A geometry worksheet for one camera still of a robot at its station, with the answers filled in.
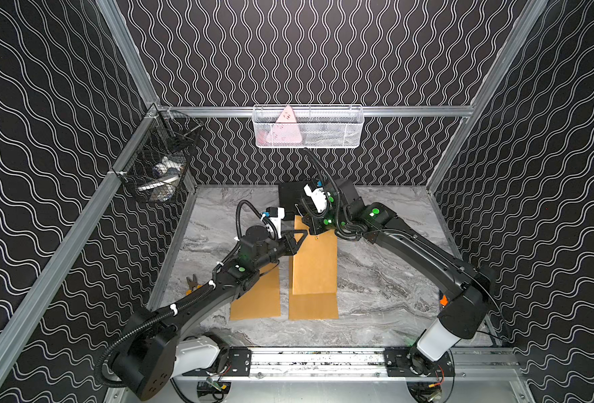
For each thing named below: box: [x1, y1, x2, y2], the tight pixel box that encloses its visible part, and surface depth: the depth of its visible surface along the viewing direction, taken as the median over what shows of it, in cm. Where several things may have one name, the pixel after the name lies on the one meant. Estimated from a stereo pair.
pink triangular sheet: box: [265, 105, 303, 144], surface depth 92 cm
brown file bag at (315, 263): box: [292, 214, 338, 295], surface depth 78 cm
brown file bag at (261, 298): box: [229, 262, 282, 321], surface depth 87 cm
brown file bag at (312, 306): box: [288, 282, 339, 321], surface depth 87 cm
